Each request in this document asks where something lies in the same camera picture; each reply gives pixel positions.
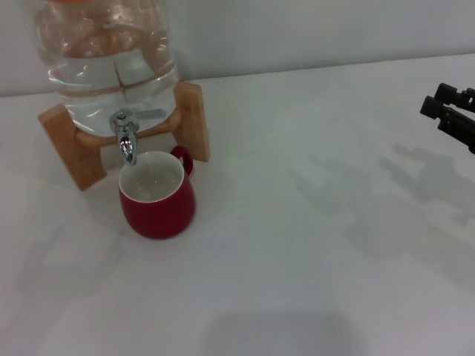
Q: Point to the chrome faucet tap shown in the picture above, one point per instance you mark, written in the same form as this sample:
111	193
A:
126	142

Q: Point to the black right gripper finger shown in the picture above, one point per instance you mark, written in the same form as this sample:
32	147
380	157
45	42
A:
451	92
452	120

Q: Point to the wooden dispenser stand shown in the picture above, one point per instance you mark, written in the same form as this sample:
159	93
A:
193	122

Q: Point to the red ceramic cup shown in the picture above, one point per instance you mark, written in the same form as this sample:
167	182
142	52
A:
159	219

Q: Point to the glass water dispenser jar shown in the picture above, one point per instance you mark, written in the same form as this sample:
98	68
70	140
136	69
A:
92	81

